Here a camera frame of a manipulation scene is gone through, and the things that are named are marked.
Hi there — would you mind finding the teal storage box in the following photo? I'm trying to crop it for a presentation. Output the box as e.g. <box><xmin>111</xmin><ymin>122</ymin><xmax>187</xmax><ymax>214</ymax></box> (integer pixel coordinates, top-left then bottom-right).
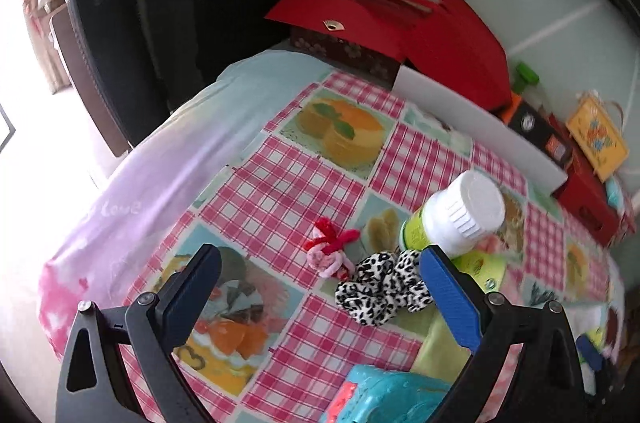
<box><xmin>325</xmin><ymin>364</ymin><xmax>453</xmax><ymax>423</ymax></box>

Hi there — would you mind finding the black office chair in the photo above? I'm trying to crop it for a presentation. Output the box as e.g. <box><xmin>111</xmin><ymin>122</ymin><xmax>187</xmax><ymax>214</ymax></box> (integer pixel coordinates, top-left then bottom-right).
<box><xmin>64</xmin><ymin>0</ymin><xmax>172</xmax><ymax>155</ymax></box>

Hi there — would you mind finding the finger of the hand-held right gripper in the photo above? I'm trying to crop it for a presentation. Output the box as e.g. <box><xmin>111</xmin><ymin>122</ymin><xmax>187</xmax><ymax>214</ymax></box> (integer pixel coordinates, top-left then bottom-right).
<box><xmin>575</xmin><ymin>334</ymin><xmax>621</xmax><ymax>404</ymax></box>

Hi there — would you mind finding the light green cloth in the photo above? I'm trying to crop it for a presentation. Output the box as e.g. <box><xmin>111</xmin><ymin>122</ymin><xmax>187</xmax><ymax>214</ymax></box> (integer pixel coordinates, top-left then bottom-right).
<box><xmin>411</xmin><ymin>303</ymin><xmax>481</xmax><ymax>384</ymax></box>

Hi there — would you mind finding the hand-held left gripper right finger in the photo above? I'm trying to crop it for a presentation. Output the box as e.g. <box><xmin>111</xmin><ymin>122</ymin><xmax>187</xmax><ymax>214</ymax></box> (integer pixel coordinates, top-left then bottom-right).
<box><xmin>419</xmin><ymin>245</ymin><xmax>586</xmax><ymax>423</ymax></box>

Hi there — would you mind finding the red bow hair tie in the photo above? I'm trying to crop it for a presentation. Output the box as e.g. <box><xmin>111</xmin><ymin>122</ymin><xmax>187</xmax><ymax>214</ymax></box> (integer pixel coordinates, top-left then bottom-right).
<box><xmin>302</xmin><ymin>218</ymin><xmax>362</xmax><ymax>256</ymax></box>

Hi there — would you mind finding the dark floral box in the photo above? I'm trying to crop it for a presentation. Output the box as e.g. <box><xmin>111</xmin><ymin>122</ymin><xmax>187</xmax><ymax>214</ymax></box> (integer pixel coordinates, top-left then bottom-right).
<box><xmin>289</xmin><ymin>27</ymin><xmax>402</xmax><ymax>85</ymax></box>

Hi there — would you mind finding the red patterned box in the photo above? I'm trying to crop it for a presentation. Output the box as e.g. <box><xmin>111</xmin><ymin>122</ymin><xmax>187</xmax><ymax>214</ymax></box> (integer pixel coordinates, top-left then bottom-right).
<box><xmin>614</xmin><ymin>188</ymin><xmax>640</xmax><ymax>246</ymax></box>

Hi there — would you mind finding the red paper gift bag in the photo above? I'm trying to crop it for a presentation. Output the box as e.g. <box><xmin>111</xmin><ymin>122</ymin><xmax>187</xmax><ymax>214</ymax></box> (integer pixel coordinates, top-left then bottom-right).
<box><xmin>370</xmin><ymin>0</ymin><xmax>512</xmax><ymax>111</ymax></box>

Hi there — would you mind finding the green capped bottle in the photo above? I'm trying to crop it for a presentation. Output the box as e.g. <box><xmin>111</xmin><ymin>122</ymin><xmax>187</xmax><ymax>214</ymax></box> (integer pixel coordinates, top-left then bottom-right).
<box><xmin>511</xmin><ymin>62</ymin><xmax>551</xmax><ymax>114</ymax></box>

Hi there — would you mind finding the yellow-green plastic jar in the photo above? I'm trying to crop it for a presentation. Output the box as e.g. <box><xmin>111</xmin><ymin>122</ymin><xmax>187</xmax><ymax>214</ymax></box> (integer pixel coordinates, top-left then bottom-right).
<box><xmin>452</xmin><ymin>248</ymin><xmax>508</xmax><ymax>296</ymax></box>

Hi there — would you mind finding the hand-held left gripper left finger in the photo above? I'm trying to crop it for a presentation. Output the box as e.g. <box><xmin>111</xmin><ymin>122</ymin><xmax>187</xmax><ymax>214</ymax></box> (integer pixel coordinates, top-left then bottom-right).
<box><xmin>55</xmin><ymin>244</ymin><xmax>222</xmax><ymax>423</ymax></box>

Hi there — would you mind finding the red gift box flap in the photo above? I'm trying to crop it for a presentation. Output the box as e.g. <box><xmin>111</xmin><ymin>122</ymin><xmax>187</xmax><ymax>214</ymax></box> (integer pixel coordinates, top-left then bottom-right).
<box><xmin>264</xmin><ymin>0</ymin><xmax>408</xmax><ymax>61</ymax></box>

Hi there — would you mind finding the white capped plastic bottle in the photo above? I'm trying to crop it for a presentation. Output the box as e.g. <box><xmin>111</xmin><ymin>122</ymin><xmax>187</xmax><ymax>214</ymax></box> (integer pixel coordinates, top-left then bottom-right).
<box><xmin>398</xmin><ymin>170</ymin><xmax>507</xmax><ymax>260</ymax></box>

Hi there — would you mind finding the yellow gift box with handle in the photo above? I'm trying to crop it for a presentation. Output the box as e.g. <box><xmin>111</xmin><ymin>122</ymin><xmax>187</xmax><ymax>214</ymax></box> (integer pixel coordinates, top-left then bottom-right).
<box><xmin>566</xmin><ymin>90</ymin><xmax>630</xmax><ymax>181</ymax></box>

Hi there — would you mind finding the pink hair tie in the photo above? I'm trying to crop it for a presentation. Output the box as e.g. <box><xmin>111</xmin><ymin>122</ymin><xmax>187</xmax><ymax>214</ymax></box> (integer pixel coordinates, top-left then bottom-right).
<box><xmin>307</xmin><ymin>247</ymin><xmax>358</xmax><ymax>280</ymax></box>

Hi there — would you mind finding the black carton with orange label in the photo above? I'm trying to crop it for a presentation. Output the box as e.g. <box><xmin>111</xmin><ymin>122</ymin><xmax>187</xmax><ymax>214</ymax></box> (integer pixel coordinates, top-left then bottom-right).
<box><xmin>500</xmin><ymin>96</ymin><xmax>574</xmax><ymax>165</ymax></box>

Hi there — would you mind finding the white foam board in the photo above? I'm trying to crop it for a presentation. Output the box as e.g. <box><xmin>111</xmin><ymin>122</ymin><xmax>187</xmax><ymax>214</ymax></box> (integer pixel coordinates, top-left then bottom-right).
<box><xmin>392</xmin><ymin>64</ymin><xmax>569</xmax><ymax>194</ymax></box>

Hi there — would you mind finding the leopard print scrunchie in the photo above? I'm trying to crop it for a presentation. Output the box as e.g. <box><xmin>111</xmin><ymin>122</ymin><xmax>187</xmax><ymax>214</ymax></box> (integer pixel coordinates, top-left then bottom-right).
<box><xmin>392</xmin><ymin>249</ymin><xmax>435</xmax><ymax>315</ymax></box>
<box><xmin>334</xmin><ymin>253</ymin><xmax>401</xmax><ymax>327</ymax></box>

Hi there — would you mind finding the pink checked tablecloth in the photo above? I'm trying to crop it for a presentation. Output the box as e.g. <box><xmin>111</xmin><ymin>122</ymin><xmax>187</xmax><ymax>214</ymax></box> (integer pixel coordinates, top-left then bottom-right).
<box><xmin>120</xmin><ymin>70</ymin><xmax>636</xmax><ymax>423</ymax></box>

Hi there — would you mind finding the red carton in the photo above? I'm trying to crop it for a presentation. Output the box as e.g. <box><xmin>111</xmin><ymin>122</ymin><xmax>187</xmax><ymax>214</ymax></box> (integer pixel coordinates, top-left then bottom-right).
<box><xmin>547</xmin><ymin>113</ymin><xmax>633</xmax><ymax>249</ymax></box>

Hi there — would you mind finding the light blue pouch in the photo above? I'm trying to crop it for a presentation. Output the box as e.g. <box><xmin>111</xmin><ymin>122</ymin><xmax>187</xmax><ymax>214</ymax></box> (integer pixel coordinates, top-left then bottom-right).
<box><xmin>604</xmin><ymin>177</ymin><xmax>632</xmax><ymax>210</ymax></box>

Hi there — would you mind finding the black cabinet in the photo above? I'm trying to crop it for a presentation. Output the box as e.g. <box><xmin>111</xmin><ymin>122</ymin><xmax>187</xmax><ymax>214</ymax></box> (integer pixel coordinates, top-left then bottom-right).
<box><xmin>129</xmin><ymin>0</ymin><xmax>312</xmax><ymax>114</ymax></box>

